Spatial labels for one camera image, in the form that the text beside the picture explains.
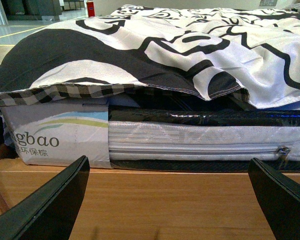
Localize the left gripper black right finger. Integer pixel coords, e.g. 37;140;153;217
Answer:
248;158;300;240

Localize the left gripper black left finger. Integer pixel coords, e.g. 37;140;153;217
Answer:
0;155;90;240

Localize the white quilted mattress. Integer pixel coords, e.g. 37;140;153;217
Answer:
108;121;300;161

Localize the white mattress label wrap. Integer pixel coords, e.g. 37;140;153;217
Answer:
1;99;111;169

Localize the black white patterned bedsheet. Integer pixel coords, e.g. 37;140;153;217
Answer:
0;5;300;109

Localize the red fire extinguisher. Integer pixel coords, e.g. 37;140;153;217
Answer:
86;0;95;17

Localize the wooden bed frame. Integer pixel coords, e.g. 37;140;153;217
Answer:
0;144;300;240

